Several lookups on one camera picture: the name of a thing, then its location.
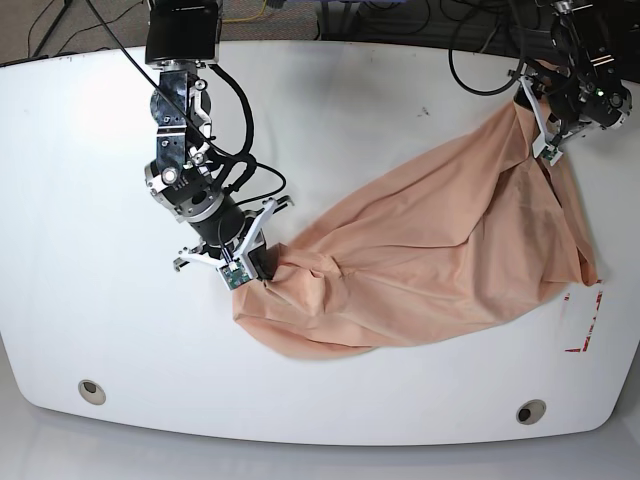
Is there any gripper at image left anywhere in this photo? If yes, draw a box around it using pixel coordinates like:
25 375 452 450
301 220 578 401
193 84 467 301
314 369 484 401
173 195 293 281

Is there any peach t-shirt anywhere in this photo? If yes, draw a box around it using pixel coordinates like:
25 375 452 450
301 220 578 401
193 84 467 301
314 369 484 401
233 102 598 360

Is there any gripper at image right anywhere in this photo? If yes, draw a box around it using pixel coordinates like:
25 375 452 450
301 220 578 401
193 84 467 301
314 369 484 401
509 67 585 150

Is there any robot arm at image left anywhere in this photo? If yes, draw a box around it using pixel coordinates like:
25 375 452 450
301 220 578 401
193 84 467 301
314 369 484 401
145 1 291 290

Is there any right table grommet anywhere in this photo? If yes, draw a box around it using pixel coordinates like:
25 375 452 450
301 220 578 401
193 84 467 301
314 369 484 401
516 399 547 426

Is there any wrist camera, image-left gripper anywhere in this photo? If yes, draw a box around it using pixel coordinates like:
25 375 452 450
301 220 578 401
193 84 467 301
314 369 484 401
216 259 253 291

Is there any black cable on image-left arm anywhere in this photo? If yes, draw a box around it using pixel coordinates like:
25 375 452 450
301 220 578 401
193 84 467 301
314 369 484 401
82 0 291 261

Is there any black cable on image-right arm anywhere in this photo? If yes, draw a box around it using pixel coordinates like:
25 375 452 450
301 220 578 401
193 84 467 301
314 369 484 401
448 0 556 99

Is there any yellow cable on floor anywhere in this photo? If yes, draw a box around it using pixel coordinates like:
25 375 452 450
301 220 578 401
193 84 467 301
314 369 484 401
219 0 271 26

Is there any table grommet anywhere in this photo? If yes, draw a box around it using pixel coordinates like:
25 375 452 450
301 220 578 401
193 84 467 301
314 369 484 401
78 380 106 406
516 399 547 426

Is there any wrist camera, image-right gripper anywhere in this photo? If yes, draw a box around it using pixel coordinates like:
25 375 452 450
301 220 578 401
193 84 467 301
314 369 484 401
532 143 564 166

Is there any red tape rectangle marker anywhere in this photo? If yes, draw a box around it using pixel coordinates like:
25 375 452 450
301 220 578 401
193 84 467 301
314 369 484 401
559 282 604 353

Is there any black floor cables top left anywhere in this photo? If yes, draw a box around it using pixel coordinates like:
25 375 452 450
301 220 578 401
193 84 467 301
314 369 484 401
27 0 146 59

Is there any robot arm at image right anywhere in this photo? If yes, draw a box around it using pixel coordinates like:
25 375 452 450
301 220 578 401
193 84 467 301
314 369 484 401
515 1 632 163

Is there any left table grommet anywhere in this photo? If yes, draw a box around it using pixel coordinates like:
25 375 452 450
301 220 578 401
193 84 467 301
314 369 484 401
78 380 106 406

